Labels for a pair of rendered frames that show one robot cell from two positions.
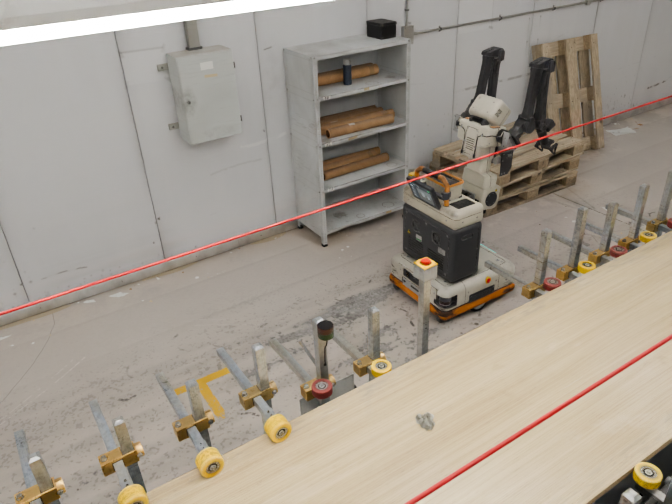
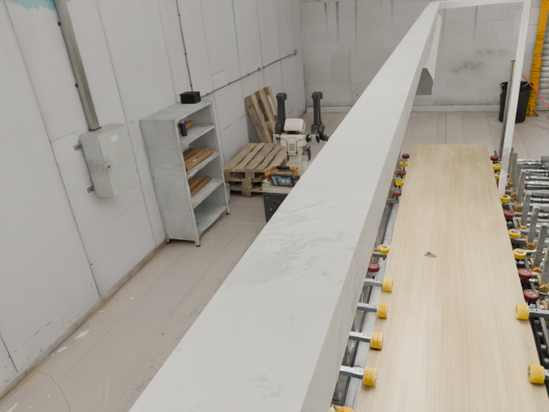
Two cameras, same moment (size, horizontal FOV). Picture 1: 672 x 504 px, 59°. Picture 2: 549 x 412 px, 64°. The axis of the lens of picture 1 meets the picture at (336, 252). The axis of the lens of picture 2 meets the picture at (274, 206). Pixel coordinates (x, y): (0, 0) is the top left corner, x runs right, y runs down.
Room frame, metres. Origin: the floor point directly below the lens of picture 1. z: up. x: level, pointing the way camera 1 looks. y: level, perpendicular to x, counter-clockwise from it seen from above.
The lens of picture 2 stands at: (0.05, 2.08, 2.61)
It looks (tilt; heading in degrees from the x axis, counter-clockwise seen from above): 25 degrees down; 323
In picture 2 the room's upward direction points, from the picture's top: 6 degrees counter-clockwise
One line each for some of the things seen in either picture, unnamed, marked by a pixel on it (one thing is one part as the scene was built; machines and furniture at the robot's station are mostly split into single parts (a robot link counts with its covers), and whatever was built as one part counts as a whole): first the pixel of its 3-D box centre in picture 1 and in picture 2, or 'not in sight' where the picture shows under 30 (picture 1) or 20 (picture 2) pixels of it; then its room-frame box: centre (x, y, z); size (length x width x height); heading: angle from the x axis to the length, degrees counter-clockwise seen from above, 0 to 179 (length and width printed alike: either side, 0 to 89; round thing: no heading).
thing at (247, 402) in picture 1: (258, 393); not in sight; (1.62, 0.31, 0.95); 0.14 x 0.06 x 0.05; 121
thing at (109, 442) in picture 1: (111, 446); (331, 332); (1.40, 0.78, 0.95); 0.50 x 0.04 x 0.04; 31
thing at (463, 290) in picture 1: (451, 272); not in sight; (3.57, -0.82, 0.16); 0.67 x 0.64 x 0.25; 120
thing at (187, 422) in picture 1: (193, 423); not in sight; (1.49, 0.52, 0.95); 0.14 x 0.06 x 0.05; 121
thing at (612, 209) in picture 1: (605, 243); not in sight; (2.67, -1.41, 0.88); 0.04 x 0.04 x 0.48; 31
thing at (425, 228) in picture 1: (444, 223); (290, 197); (3.53, -0.74, 0.59); 0.55 x 0.34 x 0.83; 30
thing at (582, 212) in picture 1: (575, 250); not in sight; (2.54, -1.20, 0.93); 0.04 x 0.04 x 0.48; 31
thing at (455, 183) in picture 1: (443, 185); (287, 174); (3.52, -0.72, 0.87); 0.23 x 0.15 x 0.11; 30
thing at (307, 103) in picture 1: (350, 140); (189, 172); (4.73, -0.17, 0.78); 0.90 x 0.45 x 1.55; 121
